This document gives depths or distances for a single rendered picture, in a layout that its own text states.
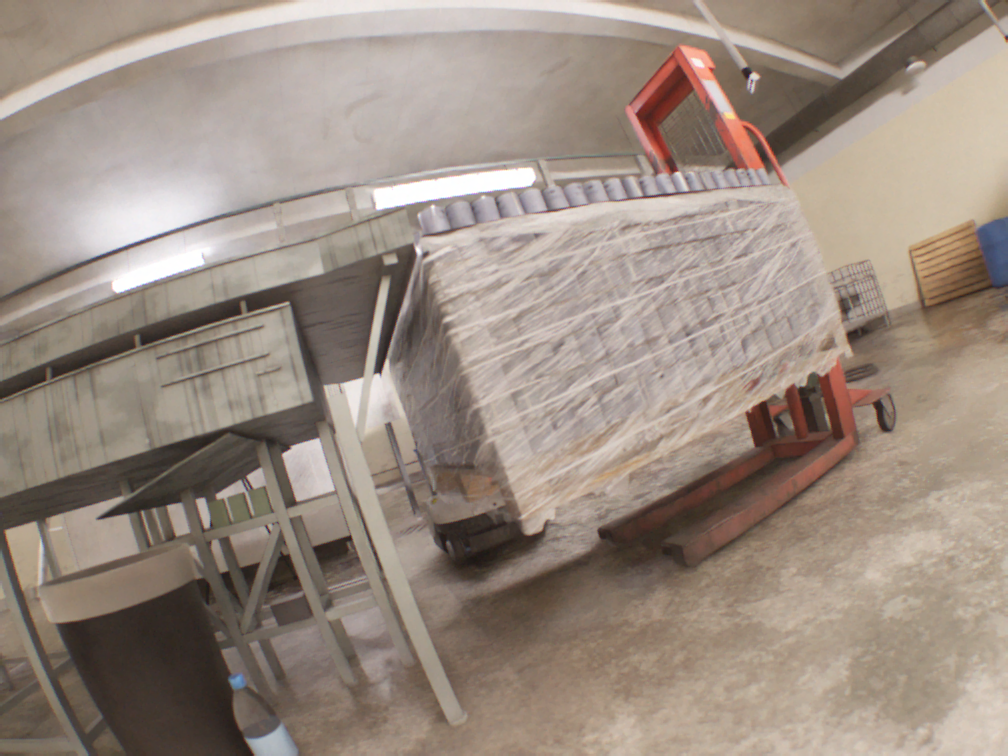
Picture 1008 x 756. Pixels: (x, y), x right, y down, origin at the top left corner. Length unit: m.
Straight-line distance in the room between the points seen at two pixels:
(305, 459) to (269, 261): 2.74
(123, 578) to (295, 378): 0.56
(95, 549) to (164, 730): 3.34
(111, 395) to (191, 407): 0.21
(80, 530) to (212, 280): 3.56
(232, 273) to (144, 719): 0.98
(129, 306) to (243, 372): 0.32
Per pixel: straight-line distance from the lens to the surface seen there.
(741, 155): 2.29
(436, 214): 1.18
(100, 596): 1.06
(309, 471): 3.71
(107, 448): 1.17
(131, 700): 1.15
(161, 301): 1.14
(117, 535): 4.27
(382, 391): 4.05
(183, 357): 1.11
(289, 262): 1.09
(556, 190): 1.32
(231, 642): 1.61
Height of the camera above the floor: 0.66
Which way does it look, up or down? 4 degrees up
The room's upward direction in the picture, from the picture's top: 18 degrees counter-clockwise
